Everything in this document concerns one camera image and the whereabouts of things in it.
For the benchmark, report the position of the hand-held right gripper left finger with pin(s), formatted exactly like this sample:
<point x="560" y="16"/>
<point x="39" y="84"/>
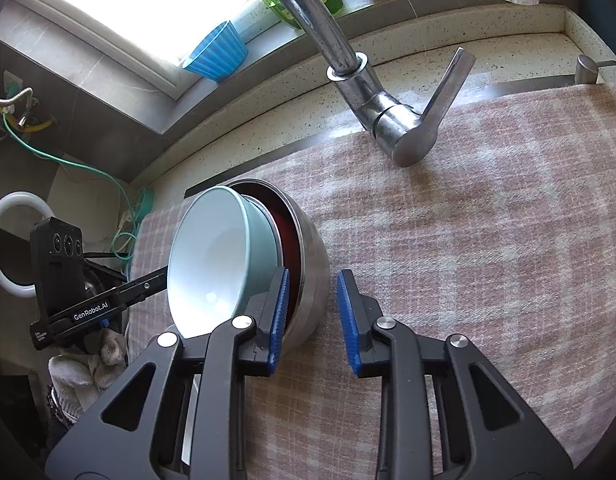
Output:
<point x="280" y="310"/>

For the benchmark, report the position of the blue ribbed plastic cup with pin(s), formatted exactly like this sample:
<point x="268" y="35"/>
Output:
<point x="218" y="55"/>

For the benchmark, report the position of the chrome kitchen faucet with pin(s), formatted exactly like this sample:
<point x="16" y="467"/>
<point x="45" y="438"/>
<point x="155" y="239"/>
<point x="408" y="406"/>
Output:
<point x="348" y="75"/>

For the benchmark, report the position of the person's left hand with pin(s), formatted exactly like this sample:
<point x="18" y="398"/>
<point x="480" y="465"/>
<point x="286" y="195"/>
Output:
<point x="83" y="370"/>

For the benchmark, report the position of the teal round plastic stand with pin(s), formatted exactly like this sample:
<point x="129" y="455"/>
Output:
<point x="144" y="205"/>

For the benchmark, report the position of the pink plaid cloth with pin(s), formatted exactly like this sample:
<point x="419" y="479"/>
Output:
<point x="462" y="235"/>

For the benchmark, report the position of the flexible metal pipe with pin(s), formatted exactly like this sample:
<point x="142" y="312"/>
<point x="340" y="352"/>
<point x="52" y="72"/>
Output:
<point x="13" y="96"/>

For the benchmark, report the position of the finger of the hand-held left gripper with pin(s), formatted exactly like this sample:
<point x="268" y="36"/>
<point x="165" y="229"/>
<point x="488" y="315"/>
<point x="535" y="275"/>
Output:
<point x="108" y="266"/>
<point x="145" y="286"/>

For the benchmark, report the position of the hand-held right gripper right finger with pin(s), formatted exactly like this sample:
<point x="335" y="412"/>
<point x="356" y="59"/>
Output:
<point x="349" y="320"/>

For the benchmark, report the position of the white framed window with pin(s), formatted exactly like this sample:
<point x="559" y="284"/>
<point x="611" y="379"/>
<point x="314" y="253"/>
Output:
<point x="113" y="10"/>

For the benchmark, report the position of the light teal bowl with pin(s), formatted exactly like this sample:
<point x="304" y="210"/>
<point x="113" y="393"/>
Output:
<point x="213" y="260"/>

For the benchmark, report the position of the steel soap dispenser pump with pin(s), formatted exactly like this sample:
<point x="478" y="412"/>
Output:
<point x="585" y="69"/>

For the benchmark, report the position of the white wall socket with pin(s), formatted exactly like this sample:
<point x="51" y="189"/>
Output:
<point x="12" y="84"/>

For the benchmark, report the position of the dark red bowl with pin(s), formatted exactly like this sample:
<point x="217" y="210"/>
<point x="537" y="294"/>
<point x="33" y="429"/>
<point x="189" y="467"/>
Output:
<point x="288" y="240"/>

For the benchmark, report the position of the stainless steel bowl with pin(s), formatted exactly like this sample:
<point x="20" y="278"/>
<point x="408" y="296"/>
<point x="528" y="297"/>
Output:
<point x="313" y="270"/>

